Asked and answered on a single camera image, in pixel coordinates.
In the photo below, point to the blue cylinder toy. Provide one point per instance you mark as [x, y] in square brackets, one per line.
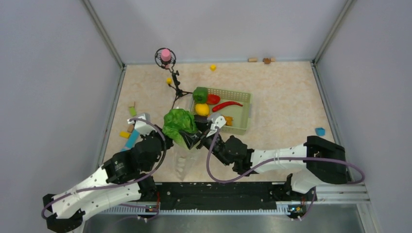
[130, 141]

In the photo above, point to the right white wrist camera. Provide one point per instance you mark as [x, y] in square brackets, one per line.
[217, 121]

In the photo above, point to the red orange toy pepper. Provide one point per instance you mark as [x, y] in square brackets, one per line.
[213, 99]

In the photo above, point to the light green plastic basket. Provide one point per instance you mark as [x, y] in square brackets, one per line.
[241, 115]

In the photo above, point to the small tan wooden block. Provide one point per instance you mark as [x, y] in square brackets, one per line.
[132, 104]

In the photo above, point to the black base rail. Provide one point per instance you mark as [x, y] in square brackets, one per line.
[242, 196]

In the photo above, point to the yellow toy lemon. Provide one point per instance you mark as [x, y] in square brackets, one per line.
[202, 109]

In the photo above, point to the yellow wooden block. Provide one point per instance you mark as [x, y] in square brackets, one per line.
[124, 134]

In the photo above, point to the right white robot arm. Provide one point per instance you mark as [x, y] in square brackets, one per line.
[318, 161]

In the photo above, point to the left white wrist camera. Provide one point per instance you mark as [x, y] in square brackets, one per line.
[140, 124]

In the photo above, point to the brown wooden block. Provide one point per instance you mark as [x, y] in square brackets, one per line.
[130, 128]

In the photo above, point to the clear zip top bag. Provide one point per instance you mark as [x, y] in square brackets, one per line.
[183, 160]

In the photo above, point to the green wooden block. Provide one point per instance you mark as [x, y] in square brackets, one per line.
[132, 111]

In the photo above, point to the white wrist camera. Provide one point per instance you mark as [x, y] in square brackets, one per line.
[140, 124]
[217, 121]

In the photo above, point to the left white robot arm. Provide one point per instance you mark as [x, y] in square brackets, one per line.
[127, 176]

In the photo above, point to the green toy bell pepper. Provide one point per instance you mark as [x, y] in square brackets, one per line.
[200, 95]

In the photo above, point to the brown cork piece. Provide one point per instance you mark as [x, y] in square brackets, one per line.
[266, 61]

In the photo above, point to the green toy cabbage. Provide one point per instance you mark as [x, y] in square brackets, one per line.
[177, 120]

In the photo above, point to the pink microphone on tripod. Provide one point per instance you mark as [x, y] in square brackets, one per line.
[165, 59]

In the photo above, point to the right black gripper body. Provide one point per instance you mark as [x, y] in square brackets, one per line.
[217, 151]

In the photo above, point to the red toy chili pepper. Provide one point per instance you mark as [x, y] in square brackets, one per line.
[225, 104]

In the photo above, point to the blue toy block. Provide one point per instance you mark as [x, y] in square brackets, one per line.
[320, 131]

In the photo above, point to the orange toy ginger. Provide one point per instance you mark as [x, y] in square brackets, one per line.
[229, 120]

